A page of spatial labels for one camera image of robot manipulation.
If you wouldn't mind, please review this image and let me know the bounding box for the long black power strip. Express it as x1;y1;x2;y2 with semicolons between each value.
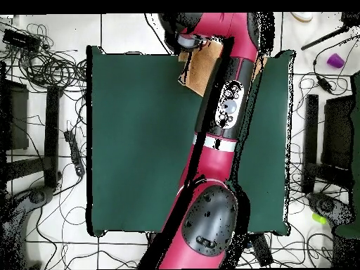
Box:
248;232;275;267

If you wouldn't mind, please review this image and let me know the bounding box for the purple plastic cup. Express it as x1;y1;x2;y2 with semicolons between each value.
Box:
326;53;346;70

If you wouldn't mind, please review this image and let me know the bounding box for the dark flat panel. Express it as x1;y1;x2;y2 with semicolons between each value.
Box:
0;79;30;150
321;94;356;171

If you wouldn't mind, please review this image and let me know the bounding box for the dark green tablecloth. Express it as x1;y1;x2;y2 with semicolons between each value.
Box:
85;44;296;237

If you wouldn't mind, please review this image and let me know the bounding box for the black power brick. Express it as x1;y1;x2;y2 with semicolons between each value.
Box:
2;28;42;50

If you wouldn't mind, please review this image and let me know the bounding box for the black cable tangle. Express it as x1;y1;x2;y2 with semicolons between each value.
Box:
0;22;88;94

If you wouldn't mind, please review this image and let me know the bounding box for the black floor cable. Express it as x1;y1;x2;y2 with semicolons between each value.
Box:
143;12;173;56

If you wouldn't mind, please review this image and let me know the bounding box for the person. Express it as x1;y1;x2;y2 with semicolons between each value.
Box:
290;12;314;24

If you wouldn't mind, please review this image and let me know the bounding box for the small black cable adapter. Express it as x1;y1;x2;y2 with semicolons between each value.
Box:
317;76;336;93

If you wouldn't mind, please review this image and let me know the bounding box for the grey chair base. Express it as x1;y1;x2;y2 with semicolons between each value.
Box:
0;185;57;270
306;192;355;229

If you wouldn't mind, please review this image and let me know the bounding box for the black floor bar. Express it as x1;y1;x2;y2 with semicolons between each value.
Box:
44;84;62;188
302;94;320;194

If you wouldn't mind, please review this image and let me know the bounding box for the small lime green object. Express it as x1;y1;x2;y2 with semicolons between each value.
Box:
311;212;329;226

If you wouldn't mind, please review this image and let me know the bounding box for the black tripod leg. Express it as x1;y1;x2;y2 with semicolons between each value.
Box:
300;12;360;51

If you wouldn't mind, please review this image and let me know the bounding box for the tan terry towel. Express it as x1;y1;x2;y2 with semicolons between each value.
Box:
177;39;269;98

